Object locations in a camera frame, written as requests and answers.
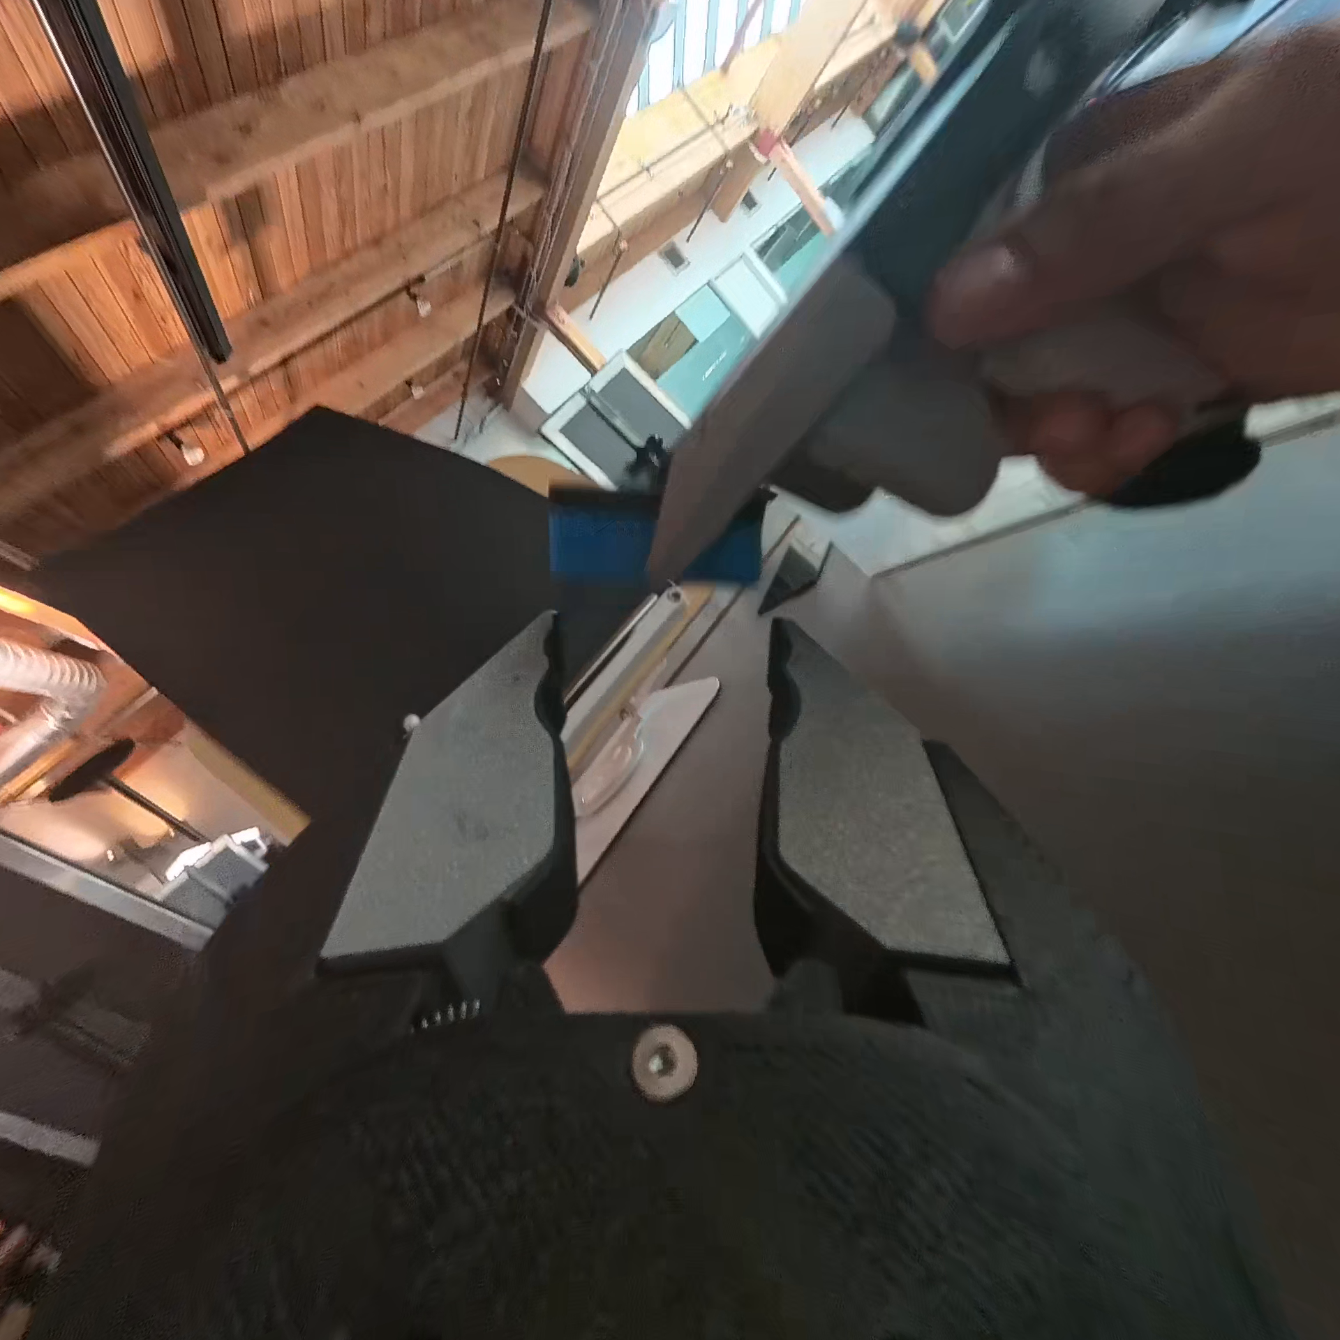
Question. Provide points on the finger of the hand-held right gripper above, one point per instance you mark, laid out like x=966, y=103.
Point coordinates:
x=775, y=396

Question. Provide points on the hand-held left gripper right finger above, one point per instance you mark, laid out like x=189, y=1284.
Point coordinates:
x=880, y=838

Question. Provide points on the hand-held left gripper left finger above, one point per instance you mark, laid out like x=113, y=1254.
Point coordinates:
x=461, y=827

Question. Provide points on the blue sponge with black side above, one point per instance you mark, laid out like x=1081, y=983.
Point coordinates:
x=597, y=544

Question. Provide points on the dark triangular object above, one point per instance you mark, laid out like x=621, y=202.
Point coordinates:
x=791, y=580

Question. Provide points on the person's right hand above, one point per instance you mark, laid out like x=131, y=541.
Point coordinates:
x=1172, y=229

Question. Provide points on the white framed dark panel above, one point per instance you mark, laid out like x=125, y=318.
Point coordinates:
x=618, y=409

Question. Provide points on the black board with wooden edge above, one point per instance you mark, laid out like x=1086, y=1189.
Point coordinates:
x=316, y=587

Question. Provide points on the silver ventilation duct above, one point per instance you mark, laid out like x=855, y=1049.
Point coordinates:
x=44, y=670

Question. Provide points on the black ceiling rail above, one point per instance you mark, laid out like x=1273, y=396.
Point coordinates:
x=147, y=177

